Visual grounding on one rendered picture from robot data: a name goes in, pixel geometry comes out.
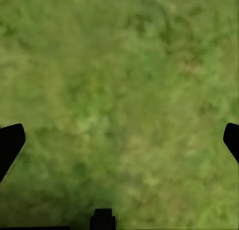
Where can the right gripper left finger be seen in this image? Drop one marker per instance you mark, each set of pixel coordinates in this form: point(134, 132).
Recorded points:
point(12, 138)

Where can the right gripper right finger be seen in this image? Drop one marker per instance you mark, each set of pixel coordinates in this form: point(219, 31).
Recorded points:
point(231, 139)

